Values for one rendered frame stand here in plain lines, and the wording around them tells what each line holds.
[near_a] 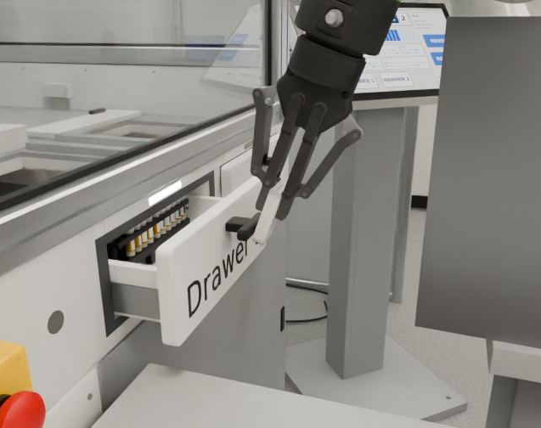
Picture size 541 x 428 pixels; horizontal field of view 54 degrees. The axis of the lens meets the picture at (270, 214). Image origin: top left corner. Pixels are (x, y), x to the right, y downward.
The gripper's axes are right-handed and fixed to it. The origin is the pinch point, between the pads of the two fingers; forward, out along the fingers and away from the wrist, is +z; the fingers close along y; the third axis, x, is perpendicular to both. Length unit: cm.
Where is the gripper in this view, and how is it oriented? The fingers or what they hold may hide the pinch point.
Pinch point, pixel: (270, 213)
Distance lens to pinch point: 62.1
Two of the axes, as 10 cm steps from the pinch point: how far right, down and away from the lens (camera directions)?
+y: 8.9, 4.2, -1.6
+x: 3.1, -3.2, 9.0
